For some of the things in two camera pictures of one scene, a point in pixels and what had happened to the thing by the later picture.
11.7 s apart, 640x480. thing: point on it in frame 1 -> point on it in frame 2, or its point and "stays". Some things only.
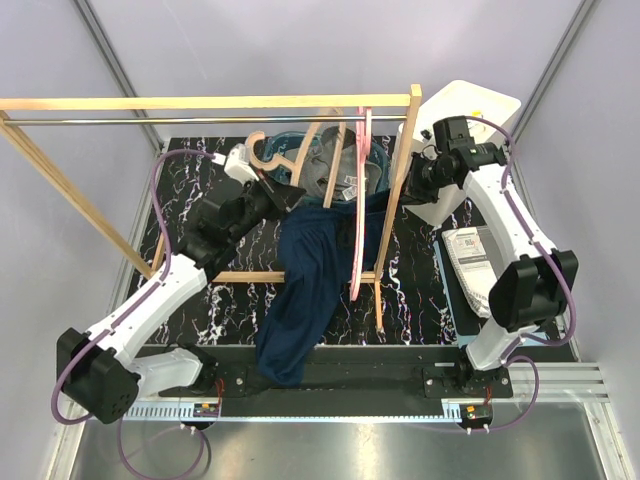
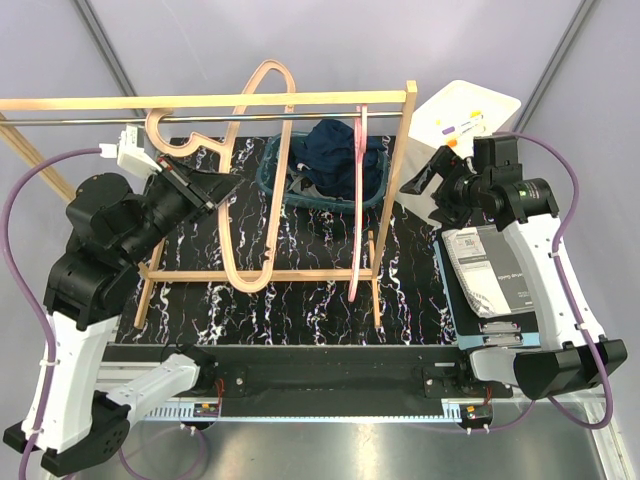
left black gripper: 279,195 -> 206,191
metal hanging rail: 198,118 stays
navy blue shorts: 312,282 -> 327,155
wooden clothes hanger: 297,167 -> 222,148
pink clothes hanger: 364,133 stays
